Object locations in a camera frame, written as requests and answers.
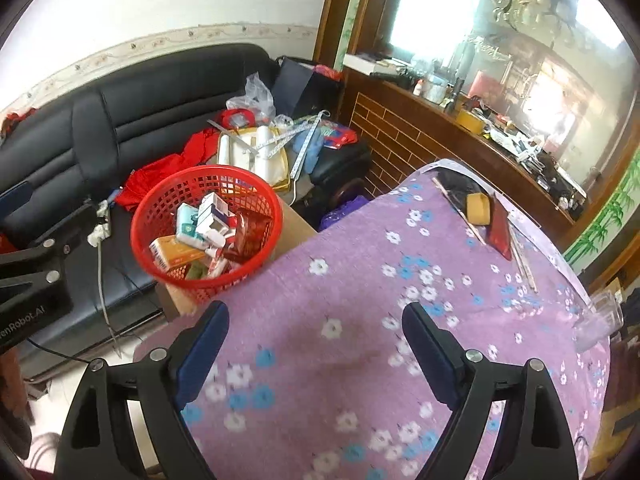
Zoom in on black paper bag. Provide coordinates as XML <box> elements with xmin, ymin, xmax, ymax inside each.
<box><xmin>272</xmin><ymin>57</ymin><xmax>347</xmax><ymax>126</ymax></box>

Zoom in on red blue printed packet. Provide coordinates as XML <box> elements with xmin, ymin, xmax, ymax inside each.
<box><xmin>320</xmin><ymin>122</ymin><xmax>359</xmax><ymax>152</ymax></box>

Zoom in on dark red foil packet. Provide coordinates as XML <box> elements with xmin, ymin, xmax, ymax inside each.
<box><xmin>487</xmin><ymin>205</ymin><xmax>514</xmax><ymax>262</ymax></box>

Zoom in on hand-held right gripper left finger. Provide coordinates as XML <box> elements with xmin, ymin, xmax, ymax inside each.
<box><xmin>52</xmin><ymin>300</ymin><xmax>231</xmax><ymax>480</ymax></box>

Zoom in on orange box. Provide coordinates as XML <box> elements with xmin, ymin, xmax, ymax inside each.
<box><xmin>149</xmin><ymin>235</ymin><xmax>208</xmax><ymax>274</ymax></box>

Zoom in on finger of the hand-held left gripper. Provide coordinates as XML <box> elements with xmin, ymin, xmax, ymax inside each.
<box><xmin>0</xmin><ymin>182</ymin><xmax>35</xmax><ymax>224</ymax></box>
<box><xmin>0</xmin><ymin>198</ymin><xmax>99</xmax><ymax>291</ymax></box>

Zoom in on teal tissue pack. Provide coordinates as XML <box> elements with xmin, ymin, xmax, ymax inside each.
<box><xmin>175</xmin><ymin>203</ymin><xmax>202</xmax><ymax>249</ymax></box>

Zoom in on red cloth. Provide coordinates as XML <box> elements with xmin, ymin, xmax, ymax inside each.
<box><xmin>115</xmin><ymin>127</ymin><xmax>222</xmax><ymax>214</ymax></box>

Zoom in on chopsticks in paper sleeve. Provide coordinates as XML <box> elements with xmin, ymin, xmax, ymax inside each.
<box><xmin>507</xmin><ymin>220</ymin><xmax>539</xmax><ymax>293</ymax></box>

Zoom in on red white paper pack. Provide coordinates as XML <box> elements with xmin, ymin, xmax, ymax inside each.
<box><xmin>206</xmin><ymin>246</ymin><xmax>242</xmax><ymax>279</ymax></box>

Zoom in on blue cloth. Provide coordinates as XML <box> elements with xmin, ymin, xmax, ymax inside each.
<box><xmin>292</xmin><ymin>130</ymin><xmax>327</xmax><ymax>177</ymax></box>

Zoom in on wooden counter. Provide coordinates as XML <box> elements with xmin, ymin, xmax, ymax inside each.
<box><xmin>342</xmin><ymin>52</ymin><xmax>591</xmax><ymax>251</ymax></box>

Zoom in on clear plastic bag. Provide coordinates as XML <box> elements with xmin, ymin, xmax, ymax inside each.
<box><xmin>226</xmin><ymin>72</ymin><xmax>277</xmax><ymax>126</ymax></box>

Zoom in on white power strip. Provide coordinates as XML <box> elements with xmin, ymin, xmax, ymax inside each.
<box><xmin>87</xmin><ymin>200</ymin><xmax>112</xmax><ymax>247</ymax></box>

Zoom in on person's left forearm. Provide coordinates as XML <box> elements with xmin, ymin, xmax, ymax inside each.
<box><xmin>0</xmin><ymin>347</ymin><xmax>34</xmax><ymax>461</ymax></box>

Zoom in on red mesh basket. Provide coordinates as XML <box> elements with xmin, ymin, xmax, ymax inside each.
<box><xmin>130</xmin><ymin>164</ymin><xmax>284</xmax><ymax>306</ymax></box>

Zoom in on white blue medicine box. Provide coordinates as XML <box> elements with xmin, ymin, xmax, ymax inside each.
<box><xmin>195</xmin><ymin>192</ymin><xmax>239</xmax><ymax>252</ymax></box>

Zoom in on thin wooden stick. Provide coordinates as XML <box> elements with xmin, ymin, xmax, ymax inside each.
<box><xmin>432</xmin><ymin>176</ymin><xmax>487</xmax><ymax>246</ymax></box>

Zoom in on cardboard box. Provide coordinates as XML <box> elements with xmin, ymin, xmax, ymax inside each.
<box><xmin>155</xmin><ymin>194</ymin><xmax>319</xmax><ymax>322</ymax></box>

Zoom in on glass mug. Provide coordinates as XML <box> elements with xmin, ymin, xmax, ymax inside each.
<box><xmin>572</xmin><ymin>291</ymin><xmax>626</xmax><ymax>352</ymax></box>

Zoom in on bamboo wall sticker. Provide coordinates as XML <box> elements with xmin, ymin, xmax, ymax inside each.
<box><xmin>564</xmin><ymin>160</ymin><xmax>640</xmax><ymax>272</ymax></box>

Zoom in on purple floral tablecloth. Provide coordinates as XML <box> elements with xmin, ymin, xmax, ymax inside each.
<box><xmin>132</xmin><ymin>159</ymin><xmax>613</xmax><ymax>480</ymax></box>

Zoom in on black leather sofa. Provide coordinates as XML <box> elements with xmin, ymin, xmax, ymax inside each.
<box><xmin>0</xmin><ymin>42</ymin><xmax>373</xmax><ymax>382</ymax></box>

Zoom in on red snack packet gold print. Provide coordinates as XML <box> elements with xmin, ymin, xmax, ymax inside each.
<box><xmin>234</xmin><ymin>210</ymin><xmax>272</xmax><ymax>262</ymax></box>

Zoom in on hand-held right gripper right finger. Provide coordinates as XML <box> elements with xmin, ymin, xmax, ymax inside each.
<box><xmin>402</xmin><ymin>301</ymin><xmax>586</xmax><ymax>480</ymax></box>

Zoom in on purple plastic bag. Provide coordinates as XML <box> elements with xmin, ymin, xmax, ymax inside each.
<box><xmin>320</xmin><ymin>195</ymin><xmax>372</xmax><ymax>234</ymax></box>

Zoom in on measuring tape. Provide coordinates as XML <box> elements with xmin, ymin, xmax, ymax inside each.
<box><xmin>207</xmin><ymin>110</ymin><xmax>327</xmax><ymax>182</ymax></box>

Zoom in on yellow tray with white rolls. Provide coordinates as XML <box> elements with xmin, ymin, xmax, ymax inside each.
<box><xmin>217</xmin><ymin>125</ymin><xmax>292</xmax><ymax>192</ymax></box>

